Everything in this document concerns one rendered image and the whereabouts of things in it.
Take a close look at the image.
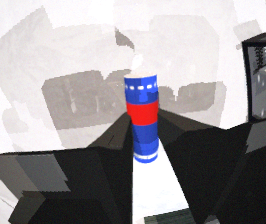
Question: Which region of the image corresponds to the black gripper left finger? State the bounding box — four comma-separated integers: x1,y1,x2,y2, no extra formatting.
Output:
0,112,133,224

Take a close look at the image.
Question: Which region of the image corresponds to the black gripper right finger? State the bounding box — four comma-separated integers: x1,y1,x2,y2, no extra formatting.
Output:
157,108,266,224

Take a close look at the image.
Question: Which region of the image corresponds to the blue and red battery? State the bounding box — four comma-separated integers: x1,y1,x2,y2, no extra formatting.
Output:
124,72,159,163

